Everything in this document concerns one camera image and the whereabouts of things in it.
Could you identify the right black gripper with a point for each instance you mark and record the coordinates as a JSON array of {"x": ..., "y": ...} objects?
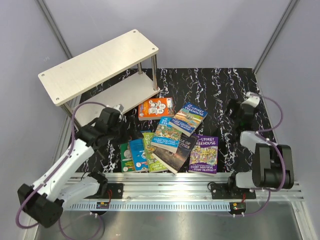
[{"x": 233, "y": 104}]

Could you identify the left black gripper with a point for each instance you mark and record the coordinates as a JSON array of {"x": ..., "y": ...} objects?
[{"x": 121, "y": 122}]

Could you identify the light blue paperback book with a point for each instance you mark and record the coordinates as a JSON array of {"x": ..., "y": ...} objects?
[{"x": 138, "y": 155}]

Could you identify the blue 91-storey treehouse book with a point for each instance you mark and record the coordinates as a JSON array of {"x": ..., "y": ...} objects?
[{"x": 188, "y": 119}]

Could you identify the blue 26-storey treehouse book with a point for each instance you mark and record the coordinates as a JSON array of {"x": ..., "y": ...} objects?
[{"x": 166, "y": 136}]

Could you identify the green 65-storey treehouse book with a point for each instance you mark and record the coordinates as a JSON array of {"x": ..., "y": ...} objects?
[{"x": 154, "y": 166}]

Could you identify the dark tale of two cities book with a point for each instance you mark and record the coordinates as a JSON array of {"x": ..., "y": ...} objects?
[{"x": 174, "y": 161}]

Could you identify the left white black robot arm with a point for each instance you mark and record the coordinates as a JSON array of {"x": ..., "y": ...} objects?
[{"x": 47, "y": 198}]

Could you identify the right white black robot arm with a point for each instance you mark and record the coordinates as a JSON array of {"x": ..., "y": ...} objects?
[{"x": 272, "y": 164}]

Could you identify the black marble pattern mat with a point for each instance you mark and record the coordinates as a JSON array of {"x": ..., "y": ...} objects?
[{"x": 208, "y": 88}]

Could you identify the dark green paperback book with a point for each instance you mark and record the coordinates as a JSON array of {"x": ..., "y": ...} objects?
[{"x": 127, "y": 164}]

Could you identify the white two-tier metal shelf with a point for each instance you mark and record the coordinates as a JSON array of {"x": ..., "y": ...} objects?
[{"x": 70, "y": 79}]

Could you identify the orange paperback book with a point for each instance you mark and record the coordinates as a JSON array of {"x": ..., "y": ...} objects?
[{"x": 156, "y": 108}]

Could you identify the purple 52-storey treehouse book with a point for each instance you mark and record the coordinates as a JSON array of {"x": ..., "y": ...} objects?
[{"x": 204, "y": 155}]

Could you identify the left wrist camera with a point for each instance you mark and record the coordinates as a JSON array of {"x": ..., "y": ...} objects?
[{"x": 119, "y": 107}]

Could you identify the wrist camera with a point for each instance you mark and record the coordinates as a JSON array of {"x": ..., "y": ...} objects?
[
  {"x": 252, "y": 99},
  {"x": 119, "y": 107}
]

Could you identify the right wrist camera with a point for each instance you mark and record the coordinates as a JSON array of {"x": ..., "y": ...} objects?
[{"x": 252, "y": 99}]

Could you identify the aluminium mounting rail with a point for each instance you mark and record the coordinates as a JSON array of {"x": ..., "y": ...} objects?
[{"x": 182, "y": 187}]

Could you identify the white slotted cable duct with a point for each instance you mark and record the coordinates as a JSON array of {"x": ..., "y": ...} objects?
[{"x": 141, "y": 206}]

